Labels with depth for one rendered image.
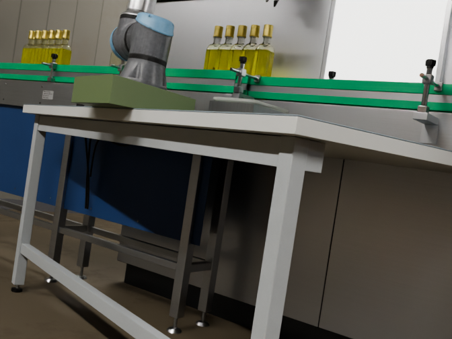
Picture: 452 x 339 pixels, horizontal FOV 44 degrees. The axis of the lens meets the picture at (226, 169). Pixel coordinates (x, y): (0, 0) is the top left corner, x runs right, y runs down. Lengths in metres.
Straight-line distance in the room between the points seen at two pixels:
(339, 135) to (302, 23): 1.17
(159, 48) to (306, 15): 0.72
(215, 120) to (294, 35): 1.07
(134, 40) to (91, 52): 3.27
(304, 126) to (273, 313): 0.36
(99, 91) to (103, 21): 3.50
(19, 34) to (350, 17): 3.18
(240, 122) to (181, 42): 1.49
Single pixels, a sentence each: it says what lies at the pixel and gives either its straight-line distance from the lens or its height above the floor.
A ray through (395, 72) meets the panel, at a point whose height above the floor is 1.03.
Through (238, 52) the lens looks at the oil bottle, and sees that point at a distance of 2.15.
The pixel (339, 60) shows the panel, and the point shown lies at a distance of 2.10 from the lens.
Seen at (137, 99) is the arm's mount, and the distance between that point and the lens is 1.53.
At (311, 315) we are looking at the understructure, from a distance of 2.13.
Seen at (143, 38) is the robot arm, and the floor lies 0.96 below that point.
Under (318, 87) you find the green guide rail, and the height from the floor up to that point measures 0.93.
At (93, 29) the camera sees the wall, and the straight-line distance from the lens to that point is 4.99.
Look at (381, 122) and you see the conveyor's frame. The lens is 1.79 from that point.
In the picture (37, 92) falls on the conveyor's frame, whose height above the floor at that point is 0.83.
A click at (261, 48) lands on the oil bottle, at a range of 2.09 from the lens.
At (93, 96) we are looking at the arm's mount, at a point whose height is 0.77.
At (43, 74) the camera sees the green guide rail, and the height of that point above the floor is 0.92.
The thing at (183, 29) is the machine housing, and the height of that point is 1.20.
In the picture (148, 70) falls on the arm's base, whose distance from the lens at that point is 1.66.
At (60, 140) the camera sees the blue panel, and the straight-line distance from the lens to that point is 2.63.
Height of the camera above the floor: 0.65
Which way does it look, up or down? 1 degrees down
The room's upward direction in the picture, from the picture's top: 9 degrees clockwise
